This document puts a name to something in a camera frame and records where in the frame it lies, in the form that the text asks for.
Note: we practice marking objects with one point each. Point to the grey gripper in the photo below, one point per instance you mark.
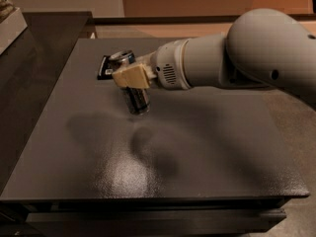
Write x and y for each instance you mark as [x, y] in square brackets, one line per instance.
[168, 64]

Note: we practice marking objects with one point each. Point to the Red Bull can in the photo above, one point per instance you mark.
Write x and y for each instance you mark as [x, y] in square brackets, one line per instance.
[137, 100]

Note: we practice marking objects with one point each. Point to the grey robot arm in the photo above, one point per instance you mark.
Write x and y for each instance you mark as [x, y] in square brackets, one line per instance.
[263, 48]

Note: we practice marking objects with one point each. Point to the black snack bar wrapper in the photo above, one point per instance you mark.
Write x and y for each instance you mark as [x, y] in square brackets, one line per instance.
[105, 70]

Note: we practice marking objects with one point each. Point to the dark side counter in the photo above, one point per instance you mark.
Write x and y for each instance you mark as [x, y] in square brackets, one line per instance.
[29, 69]

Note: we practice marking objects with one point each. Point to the white box on counter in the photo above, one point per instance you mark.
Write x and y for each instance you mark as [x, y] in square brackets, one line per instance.
[12, 23]

